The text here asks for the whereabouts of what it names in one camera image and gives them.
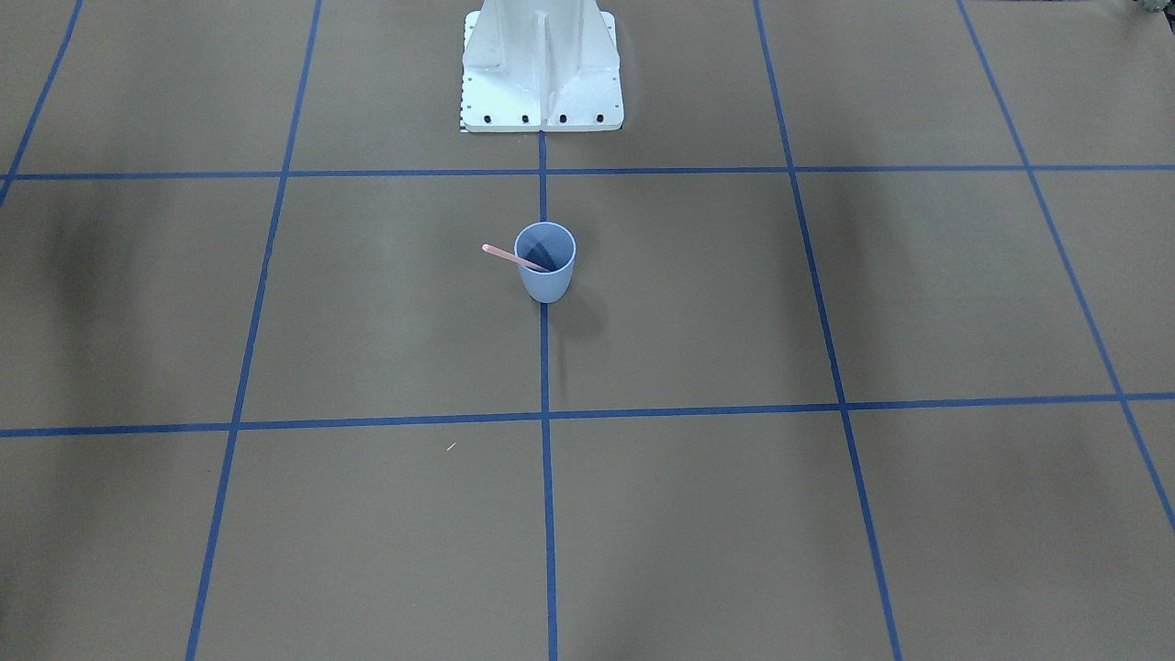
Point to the pink chopstick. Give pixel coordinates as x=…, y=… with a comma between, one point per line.
x=490, y=249

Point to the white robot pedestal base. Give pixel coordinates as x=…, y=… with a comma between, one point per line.
x=533, y=66

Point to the light blue plastic cup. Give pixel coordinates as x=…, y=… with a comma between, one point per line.
x=550, y=251

